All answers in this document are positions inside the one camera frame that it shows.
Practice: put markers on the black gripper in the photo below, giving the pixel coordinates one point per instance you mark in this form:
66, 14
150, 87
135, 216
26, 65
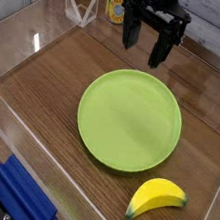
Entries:
165, 16

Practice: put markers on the yellow toy banana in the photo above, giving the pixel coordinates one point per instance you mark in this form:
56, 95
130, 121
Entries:
155, 193

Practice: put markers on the green round plate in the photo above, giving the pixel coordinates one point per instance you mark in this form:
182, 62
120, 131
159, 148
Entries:
129, 120

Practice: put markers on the yellow labelled tin can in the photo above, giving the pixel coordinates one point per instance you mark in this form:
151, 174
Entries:
115, 11

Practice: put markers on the blue plastic clamp block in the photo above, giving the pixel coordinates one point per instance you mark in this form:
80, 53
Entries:
20, 194

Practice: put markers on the clear acrylic triangle bracket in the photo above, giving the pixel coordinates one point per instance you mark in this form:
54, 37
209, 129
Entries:
79, 14

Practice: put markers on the clear acrylic enclosure wall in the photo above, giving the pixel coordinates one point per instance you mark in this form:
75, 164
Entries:
32, 102

